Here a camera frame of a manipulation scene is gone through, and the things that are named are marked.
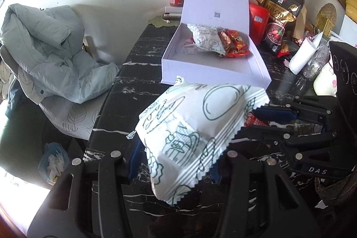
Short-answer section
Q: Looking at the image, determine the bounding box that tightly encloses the small red orange packet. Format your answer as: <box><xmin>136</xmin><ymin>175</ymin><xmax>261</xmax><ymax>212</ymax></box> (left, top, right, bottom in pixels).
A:
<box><xmin>277</xmin><ymin>40</ymin><xmax>292</xmax><ymax>58</ymax></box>

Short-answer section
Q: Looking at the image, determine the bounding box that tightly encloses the cream flask with pink heart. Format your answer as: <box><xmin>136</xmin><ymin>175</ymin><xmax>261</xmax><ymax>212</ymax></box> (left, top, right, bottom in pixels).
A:
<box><xmin>313</xmin><ymin>61</ymin><xmax>339</xmax><ymax>96</ymax></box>

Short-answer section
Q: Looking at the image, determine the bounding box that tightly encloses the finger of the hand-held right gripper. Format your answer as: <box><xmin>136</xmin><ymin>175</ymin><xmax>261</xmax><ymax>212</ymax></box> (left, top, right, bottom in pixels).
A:
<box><xmin>234</xmin><ymin>126</ymin><xmax>340</xmax><ymax>165</ymax></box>
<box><xmin>255</xmin><ymin>95</ymin><xmax>338</xmax><ymax>133</ymax></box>

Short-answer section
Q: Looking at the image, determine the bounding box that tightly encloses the white paper roll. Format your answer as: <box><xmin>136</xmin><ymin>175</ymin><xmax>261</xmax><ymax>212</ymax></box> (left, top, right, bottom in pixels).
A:
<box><xmin>289</xmin><ymin>39</ymin><xmax>318</xmax><ymax>74</ymax></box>

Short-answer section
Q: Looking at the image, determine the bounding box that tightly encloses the white gift box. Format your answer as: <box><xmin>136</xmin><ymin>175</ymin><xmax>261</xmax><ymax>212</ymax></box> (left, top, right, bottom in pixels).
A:
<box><xmin>160</xmin><ymin>0</ymin><xmax>272</xmax><ymax>91</ymax></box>

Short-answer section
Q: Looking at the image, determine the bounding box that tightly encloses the blue plastic trash bag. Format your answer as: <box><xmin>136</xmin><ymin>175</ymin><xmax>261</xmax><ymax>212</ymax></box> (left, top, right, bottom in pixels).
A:
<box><xmin>37</xmin><ymin>142</ymin><xmax>70</xmax><ymax>185</ymax></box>

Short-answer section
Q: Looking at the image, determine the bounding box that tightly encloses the red canister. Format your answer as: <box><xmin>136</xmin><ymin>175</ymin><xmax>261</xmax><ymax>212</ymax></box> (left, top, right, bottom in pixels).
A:
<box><xmin>249</xmin><ymin>3</ymin><xmax>270</xmax><ymax>46</ymax></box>

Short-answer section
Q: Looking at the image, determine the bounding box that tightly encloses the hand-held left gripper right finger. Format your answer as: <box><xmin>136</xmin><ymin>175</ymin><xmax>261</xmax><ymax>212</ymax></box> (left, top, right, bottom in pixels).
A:
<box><xmin>210</xmin><ymin>150</ymin><xmax>318</xmax><ymax>238</ymax></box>

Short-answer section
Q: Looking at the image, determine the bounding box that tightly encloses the beige cardboard sheet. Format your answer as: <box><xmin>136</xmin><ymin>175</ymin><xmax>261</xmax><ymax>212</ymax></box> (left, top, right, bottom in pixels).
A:
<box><xmin>293</xmin><ymin>8</ymin><xmax>307</xmax><ymax>38</ymax></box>

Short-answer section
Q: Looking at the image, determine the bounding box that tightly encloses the brown gold snack packet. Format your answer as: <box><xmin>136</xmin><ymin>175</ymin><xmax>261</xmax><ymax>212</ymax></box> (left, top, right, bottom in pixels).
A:
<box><xmin>218</xmin><ymin>30</ymin><xmax>231</xmax><ymax>53</ymax></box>

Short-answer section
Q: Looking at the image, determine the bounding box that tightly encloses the chair with leaf-patterned cushion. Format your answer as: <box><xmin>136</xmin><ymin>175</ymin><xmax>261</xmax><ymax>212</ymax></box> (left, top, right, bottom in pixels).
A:
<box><xmin>0</xmin><ymin>37</ymin><xmax>118</xmax><ymax>188</ymax></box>

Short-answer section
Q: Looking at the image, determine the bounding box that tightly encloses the green scalloped mat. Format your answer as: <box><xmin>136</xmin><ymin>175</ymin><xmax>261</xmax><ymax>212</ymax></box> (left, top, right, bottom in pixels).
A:
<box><xmin>147</xmin><ymin>15</ymin><xmax>182</xmax><ymax>29</ymax></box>

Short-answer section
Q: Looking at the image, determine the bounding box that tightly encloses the red fan toy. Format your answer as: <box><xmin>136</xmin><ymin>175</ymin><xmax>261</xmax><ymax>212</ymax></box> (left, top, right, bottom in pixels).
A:
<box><xmin>183</xmin><ymin>37</ymin><xmax>197</xmax><ymax>56</ymax></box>

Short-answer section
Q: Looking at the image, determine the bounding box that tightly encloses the black gold cereal bag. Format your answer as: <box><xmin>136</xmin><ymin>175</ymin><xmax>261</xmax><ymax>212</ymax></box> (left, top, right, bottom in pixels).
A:
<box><xmin>264</xmin><ymin>0</ymin><xmax>304</xmax><ymax>57</ymax></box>

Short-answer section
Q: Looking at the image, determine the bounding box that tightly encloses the small red sachet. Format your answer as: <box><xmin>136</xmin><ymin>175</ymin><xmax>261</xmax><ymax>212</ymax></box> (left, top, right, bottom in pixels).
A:
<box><xmin>244</xmin><ymin>112</ymin><xmax>270</xmax><ymax>127</ymax></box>

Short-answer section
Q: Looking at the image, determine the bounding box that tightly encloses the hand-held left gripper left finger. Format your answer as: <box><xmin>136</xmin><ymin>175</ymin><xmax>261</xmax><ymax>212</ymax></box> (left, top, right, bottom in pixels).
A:
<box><xmin>26</xmin><ymin>141</ymin><xmax>149</xmax><ymax>238</ymax></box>

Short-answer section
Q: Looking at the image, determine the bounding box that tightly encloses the pale green puffer jacket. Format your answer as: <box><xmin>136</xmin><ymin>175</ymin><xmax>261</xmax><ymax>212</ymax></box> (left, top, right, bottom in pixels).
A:
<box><xmin>1</xmin><ymin>3</ymin><xmax>120</xmax><ymax>105</ymax></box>

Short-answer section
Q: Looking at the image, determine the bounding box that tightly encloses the round woven straw mat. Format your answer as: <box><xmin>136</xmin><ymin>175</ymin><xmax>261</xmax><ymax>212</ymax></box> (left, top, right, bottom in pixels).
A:
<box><xmin>315</xmin><ymin>3</ymin><xmax>337</xmax><ymax>29</ymax></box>

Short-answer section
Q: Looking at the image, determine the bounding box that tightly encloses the white patterned snack packet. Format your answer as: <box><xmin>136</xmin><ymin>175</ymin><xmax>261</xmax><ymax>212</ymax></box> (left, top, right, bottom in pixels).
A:
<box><xmin>187</xmin><ymin>23</ymin><xmax>226</xmax><ymax>57</ymax></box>
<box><xmin>135</xmin><ymin>75</ymin><xmax>270</xmax><ymax>206</ymax></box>

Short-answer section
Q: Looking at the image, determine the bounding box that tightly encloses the white power bank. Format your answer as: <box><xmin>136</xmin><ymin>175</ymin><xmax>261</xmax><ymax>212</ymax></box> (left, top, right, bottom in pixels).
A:
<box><xmin>163</xmin><ymin>5</ymin><xmax>185</xmax><ymax>19</ymax></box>

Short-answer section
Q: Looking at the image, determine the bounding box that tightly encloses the clear plastic bag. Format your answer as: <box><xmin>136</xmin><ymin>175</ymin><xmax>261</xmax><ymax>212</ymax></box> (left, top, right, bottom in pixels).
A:
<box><xmin>301</xmin><ymin>43</ymin><xmax>331</xmax><ymax>79</ymax></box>

